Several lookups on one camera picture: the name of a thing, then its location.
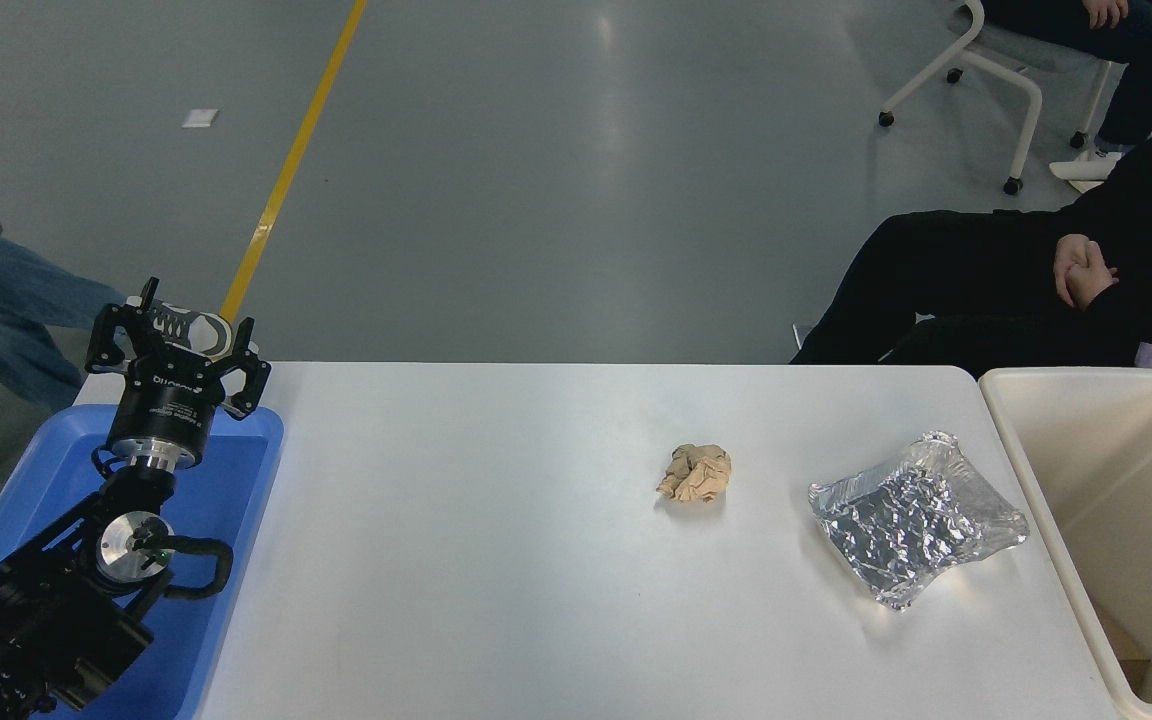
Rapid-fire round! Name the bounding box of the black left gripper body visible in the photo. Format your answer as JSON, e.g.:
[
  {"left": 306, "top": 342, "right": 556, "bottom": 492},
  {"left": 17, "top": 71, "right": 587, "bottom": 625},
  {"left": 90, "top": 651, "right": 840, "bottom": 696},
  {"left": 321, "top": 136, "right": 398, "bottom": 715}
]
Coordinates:
[{"left": 107, "top": 339, "right": 228, "bottom": 452}]

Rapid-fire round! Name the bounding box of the person's right hand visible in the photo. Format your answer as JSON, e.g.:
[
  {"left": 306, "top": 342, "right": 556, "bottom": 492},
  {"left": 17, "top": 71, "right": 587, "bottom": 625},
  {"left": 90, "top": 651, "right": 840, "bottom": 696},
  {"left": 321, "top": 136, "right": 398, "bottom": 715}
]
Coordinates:
[{"left": 1054, "top": 236, "right": 1108, "bottom": 302}]

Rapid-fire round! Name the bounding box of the person's left hand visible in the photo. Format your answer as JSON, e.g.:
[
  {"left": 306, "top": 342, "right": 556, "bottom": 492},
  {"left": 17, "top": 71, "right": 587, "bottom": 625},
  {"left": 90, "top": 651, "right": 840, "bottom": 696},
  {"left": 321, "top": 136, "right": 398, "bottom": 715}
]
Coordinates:
[{"left": 1071, "top": 275, "right": 1120, "bottom": 309}]

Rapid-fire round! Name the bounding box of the blue plastic tray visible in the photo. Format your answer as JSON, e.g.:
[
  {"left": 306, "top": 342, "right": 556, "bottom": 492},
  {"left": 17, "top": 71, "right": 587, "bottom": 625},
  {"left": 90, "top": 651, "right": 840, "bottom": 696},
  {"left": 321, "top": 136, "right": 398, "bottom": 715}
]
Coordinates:
[{"left": 0, "top": 403, "right": 285, "bottom": 720}]

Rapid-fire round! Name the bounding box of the person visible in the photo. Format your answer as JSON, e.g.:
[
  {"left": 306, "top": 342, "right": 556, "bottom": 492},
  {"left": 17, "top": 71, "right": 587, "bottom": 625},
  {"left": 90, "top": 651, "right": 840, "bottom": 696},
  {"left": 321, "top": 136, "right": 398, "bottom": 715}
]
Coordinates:
[
  {"left": 0, "top": 200, "right": 234, "bottom": 413},
  {"left": 981, "top": 0, "right": 1152, "bottom": 183},
  {"left": 791, "top": 95, "right": 1152, "bottom": 386}
]

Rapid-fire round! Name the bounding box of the crumpled tan paper ball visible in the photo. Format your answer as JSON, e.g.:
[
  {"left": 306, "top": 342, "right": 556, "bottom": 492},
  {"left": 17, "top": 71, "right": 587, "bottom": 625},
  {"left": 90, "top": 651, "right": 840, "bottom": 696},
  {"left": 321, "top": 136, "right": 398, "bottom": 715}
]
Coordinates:
[{"left": 657, "top": 442, "right": 733, "bottom": 503}]

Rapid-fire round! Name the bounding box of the silver foil tray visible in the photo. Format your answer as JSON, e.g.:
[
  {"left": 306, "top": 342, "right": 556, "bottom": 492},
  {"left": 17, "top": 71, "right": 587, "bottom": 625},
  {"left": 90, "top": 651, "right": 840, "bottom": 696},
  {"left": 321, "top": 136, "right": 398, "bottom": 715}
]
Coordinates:
[{"left": 808, "top": 430, "right": 1030, "bottom": 611}]

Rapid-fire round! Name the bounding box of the white wheeled chair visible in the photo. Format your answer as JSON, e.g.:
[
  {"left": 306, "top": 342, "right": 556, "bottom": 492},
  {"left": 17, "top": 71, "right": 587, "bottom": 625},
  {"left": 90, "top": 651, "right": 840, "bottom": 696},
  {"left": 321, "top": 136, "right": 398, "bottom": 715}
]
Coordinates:
[{"left": 876, "top": 0, "right": 1119, "bottom": 197}]

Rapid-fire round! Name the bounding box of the large pale bin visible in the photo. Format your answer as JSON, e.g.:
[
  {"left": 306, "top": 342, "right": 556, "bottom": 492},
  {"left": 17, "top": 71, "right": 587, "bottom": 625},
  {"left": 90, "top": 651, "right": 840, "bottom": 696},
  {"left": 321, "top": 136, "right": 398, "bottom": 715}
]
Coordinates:
[{"left": 978, "top": 368, "right": 1152, "bottom": 720}]

